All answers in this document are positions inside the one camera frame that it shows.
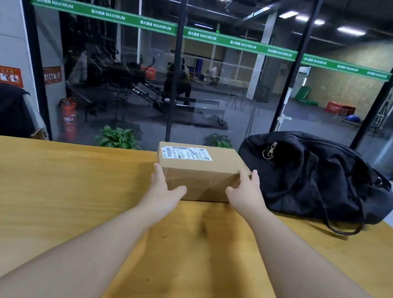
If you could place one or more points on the red gym box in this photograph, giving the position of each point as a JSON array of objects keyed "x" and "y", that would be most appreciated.
[{"x": 338, "y": 108}]

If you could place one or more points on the brown cardboard box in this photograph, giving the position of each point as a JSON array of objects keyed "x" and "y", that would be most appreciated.
[{"x": 195, "y": 177}]

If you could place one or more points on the person's right hand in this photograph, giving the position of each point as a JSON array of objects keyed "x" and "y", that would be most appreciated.
[{"x": 248, "y": 197}]

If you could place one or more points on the green gym mat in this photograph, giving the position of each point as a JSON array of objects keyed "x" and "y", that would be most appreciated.
[{"x": 303, "y": 94}]

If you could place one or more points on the grey chair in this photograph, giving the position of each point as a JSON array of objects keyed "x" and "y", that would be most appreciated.
[{"x": 33, "y": 112}]

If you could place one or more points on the wooden table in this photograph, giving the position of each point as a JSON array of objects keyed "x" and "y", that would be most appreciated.
[{"x": 44, "y": 185}]

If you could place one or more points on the black exercise machine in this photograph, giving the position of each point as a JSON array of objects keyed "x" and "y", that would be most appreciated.
[{"x": 122, "y": 74}]

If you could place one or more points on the person's left forearm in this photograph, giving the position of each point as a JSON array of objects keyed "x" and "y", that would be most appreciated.
[{"x": 68, "y": 264}]

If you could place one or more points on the small orange door sign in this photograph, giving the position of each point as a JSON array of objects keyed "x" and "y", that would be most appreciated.
[{"x": 52, "y": 75}]

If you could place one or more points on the green leafy plant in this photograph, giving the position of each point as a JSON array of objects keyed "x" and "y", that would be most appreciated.
[
  {"x": 220, "y": 142},
  {"x": 117, "y": 138}
]

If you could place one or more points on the person's left hand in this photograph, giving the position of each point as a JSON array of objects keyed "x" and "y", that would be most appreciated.
[{"x": 159, "y": 201}]

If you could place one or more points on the person's right forearm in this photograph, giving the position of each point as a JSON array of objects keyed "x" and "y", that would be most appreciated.
[{"x": 309, "y": 282}]

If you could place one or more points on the blue balance ball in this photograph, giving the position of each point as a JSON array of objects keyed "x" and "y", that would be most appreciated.
[{"x": 353, "y": 118}]

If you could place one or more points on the black fabric bag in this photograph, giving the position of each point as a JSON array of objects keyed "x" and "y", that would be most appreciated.
[{"x": 307, "y": 180}]

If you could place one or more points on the red fire extinguisher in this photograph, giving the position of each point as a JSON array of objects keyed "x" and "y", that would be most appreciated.
[{"x": 68, "y": 116}]

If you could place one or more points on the green glass marking strip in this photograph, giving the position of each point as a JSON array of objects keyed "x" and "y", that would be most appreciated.
[{"x": 236, "y": 43}]

